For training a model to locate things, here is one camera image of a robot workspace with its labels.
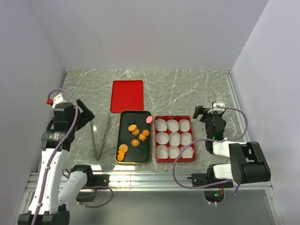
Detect metal tongs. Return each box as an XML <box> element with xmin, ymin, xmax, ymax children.
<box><xmin>89</xmin><ymin>114</ymin><xmax>111</xmax><ymax>161</ymax></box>

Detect round dotted orange cookie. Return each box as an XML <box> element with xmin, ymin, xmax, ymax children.
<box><xmin>128</xmin><ymin>124</ymin><xmax>137</xmax><ymax>132</ymax></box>

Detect orange flower cookie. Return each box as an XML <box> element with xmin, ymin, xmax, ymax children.
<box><xmin>139</xmin><ymin>134</ymin><xmax>147</xmax><ymax>141</ymax></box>

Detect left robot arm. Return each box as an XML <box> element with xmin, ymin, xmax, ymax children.
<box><xmin>17</xmin><ymin>96</ymin><xmax>110</xmax><ymax>225</ymax></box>

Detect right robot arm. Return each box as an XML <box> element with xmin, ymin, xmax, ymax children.
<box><xmin>192</xmin><ymin>104</ymin><xmax>271</xmax><ymax>188</ymax></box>

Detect white paper cup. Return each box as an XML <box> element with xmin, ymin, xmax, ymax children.
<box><xmin>167</xmin><ymin>119</ymin><xmax>180</xmax><ymax>132</ymax></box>
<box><xmin>156</xmin><ymin>132</ymin><xmax>169</xmax><ymax>145</ymax></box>
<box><xmin>169</xmin><ymin>132</ymin><xmax>180</xmax><ymax>146</ymax></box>
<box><xmin>181</xmin><ymin>146</ymin><xmax>194</xmax><ymax>158</ymax></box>
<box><xmin>157</xmin><ymin>145</ymin><xmax>169</xmax><ymax>159</ymax></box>
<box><xmin>155</xmin><ymin>119</ymin><xmax>168</xmax><ymax>132</ymax></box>
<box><xmin>179</xmin><ymin>119</ymin><xmax>190</xmax><ymax>132</ymax></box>
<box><xmin>168</xmin><ymin>145</ymin><xmax>180</xmax><ymax>159</ymax></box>
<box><xmin>180</xmin><ymin>132</ymin><xmax>192</xmax><ymax>146</ymax></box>

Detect red cookie box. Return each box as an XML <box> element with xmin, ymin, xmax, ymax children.
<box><xmin>154</xmin><ymin>115</ymin><xmax>194</xmax><ymax>163</ymax></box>

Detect red box lid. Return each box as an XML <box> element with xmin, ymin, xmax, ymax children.
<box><xmin>110</xmin><ymin>80</ymin><xmax>144</xmax><ymax>113</ymax></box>

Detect round dotted biscuit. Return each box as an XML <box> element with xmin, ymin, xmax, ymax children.
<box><xmin>119</xmin><ymin>144</ymin><xmax>128</xmax><ymax>153</ymax></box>

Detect pink macaron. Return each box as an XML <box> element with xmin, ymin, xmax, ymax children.
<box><xmin>146</xmin><ymin>116</ymin><xmax>153</xmax><ymax>124</ymax></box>

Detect orange fish cookie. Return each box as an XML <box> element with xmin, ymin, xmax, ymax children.
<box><xmin>117</xmin><ymin>151</ymin><xmax>125</xmax><ymax>162</ymax></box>

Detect black gold-rimmed tray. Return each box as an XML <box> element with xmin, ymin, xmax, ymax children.
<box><xmin>115</xmin><ymin>110</ymin><xmax>152</xmax><ymax>165</ymax></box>

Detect aluminium right rail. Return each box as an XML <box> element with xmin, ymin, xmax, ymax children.
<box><xmin>224</xmin><ymin>70</ymin><xmax>244</xmax><ymax>134</ymax></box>

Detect aluminium rail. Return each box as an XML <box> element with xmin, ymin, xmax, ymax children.
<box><xmin>25</xmin><ymin>171</ymin><xmax>273</xmax><ymax>192</ymax></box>
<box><xmin>224</xmin><ymin>70</ymin><xmax>244</xmax><ymax>134</ymax></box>

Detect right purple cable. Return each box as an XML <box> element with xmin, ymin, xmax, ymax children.
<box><xmin>172</xmin><ymin>105</ymin><xmax>248</xmax><ymax>206</ymax></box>

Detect purple cable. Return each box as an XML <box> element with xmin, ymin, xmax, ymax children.
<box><xmin>172</xmin><ymin>105</ymin><xmax>248</xmax><ymax>206</ymax></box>
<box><xmin>31</xmin><ymin>89</ymin><xmax>113</xmax><ymax>225</ymax></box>

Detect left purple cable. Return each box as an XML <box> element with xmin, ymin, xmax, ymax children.
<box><xmin>31</xmin><ymin>89</ymin><xmax>113</xmax><ymax>225</ymax></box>

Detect aluminium front rail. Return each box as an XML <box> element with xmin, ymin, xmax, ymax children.
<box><xmin>25</xmin><ymin>171</ymin><xmax>273</xmax><ymax>192</ymax></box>

